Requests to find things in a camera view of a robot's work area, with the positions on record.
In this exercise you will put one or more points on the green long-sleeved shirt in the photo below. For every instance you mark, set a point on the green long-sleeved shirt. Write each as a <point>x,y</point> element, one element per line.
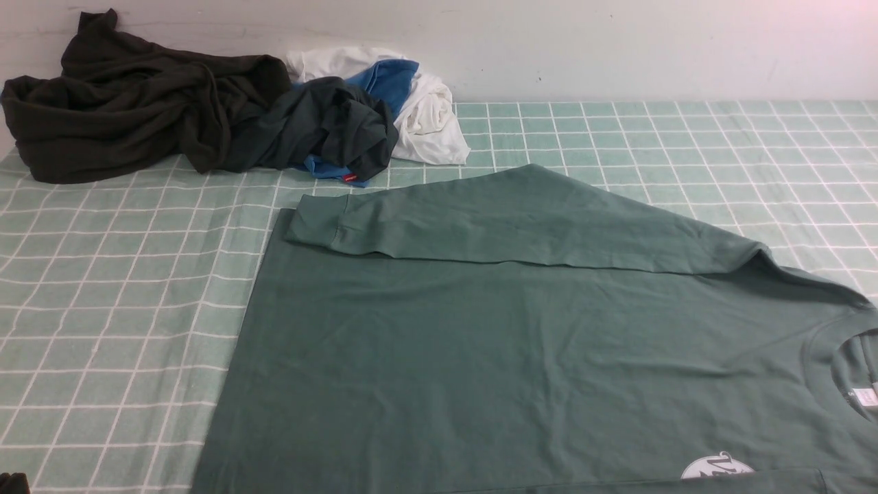
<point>523,332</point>

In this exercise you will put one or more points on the white crumpled garment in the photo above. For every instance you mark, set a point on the white crumpled garment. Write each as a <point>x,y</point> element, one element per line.
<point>429,130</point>

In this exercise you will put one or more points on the dark green crumpled garment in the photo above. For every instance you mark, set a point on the dark green crumpled garment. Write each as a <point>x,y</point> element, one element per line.
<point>281,136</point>

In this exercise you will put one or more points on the blue crumpled garment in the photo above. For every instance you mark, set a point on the blue crumpled garment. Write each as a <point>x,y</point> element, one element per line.
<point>387,82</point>

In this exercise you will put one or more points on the green checked tablecloth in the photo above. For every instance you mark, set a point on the green checked tablecloth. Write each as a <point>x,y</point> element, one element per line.
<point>122,299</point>

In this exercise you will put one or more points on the dark olive crumpled garment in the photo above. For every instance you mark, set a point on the dark olive crumpled garment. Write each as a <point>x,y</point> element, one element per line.
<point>123,104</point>

